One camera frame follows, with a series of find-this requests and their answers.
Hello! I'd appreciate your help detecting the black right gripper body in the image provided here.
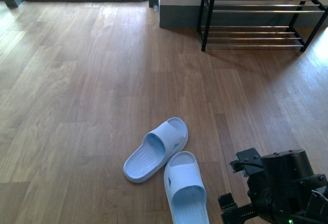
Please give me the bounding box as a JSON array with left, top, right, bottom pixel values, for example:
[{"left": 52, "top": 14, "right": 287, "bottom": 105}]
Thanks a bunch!
[{"left": 218, "top": 148, "right": 327, "bottom": 223}]

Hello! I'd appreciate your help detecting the black metal shoe rack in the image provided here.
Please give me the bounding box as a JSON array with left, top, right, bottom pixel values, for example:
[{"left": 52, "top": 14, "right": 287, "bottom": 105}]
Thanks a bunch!
[{"left": 197, "top": 0, "right": 327, "bottom": 52}]

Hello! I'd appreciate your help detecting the light blue slipper lower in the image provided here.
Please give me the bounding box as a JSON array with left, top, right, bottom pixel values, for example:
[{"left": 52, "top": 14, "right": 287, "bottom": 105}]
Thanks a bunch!
[{"left": 164, "top": 151, "right": 210, "bottom": 223}]

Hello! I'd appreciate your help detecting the light blue slipper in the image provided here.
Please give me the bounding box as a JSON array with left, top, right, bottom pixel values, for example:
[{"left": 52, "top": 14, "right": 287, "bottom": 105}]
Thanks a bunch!
[
  {"left": 164, "top": 151, "right": 210, "bottom": 223},
  {"left": 123, "top": 117, "right": 189, "bottom": 184}
]

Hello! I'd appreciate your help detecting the light blue slipper upper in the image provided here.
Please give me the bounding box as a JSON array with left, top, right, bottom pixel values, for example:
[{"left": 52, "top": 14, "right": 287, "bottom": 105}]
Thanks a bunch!
[{"left": 123, "top": 117, "right": 189, "bottom": 184}]

